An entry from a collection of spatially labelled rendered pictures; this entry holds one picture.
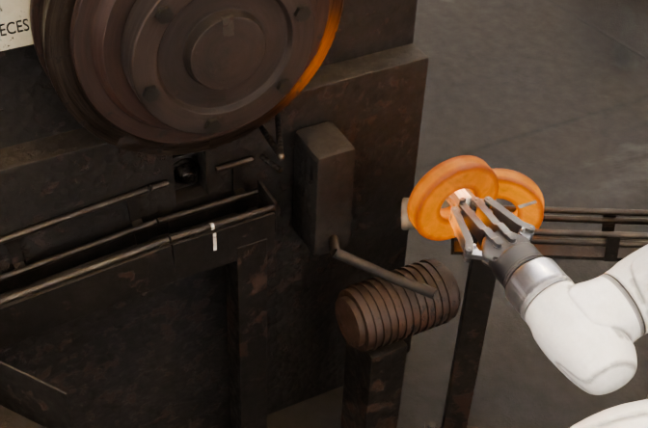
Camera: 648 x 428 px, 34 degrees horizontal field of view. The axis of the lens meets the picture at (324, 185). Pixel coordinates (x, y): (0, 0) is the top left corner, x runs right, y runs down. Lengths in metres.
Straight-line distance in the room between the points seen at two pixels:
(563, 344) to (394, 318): 0.54
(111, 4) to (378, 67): 0.63
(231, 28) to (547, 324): 0.60
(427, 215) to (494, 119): 1.68
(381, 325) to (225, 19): 0.73
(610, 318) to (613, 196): 1.66
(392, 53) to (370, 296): 0.45
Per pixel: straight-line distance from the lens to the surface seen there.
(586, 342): 1.47
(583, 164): 3.22
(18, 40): 1.64
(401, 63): 1.94
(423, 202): 1.65
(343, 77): 1.88
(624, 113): 3.48
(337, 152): 1.83
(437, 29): 3.75
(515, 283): 1.55
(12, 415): 1.71
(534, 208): 1.87
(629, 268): 1.53
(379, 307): 1.94
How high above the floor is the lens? 1.92
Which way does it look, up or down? 40 degrees down
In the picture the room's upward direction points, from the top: 3 degrees clockwise
